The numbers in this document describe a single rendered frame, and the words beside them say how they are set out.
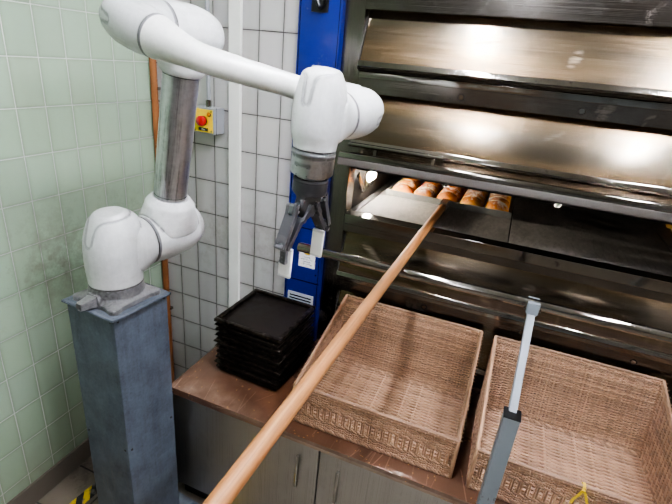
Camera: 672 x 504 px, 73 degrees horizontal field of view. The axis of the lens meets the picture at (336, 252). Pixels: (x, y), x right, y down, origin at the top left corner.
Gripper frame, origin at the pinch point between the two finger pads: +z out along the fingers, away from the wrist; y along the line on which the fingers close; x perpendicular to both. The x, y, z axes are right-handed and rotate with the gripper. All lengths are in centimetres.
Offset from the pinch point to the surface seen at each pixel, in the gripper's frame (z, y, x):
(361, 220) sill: 15, -72, -16
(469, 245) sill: 14, -77, 25
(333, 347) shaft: 8.4, 12.9, 16.8
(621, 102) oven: -41, -80, 55
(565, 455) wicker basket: 67, -57, 76
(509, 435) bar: 37, -19, 55
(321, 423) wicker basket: 69, -23, 2
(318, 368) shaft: 8.3, 20.3, 17.5
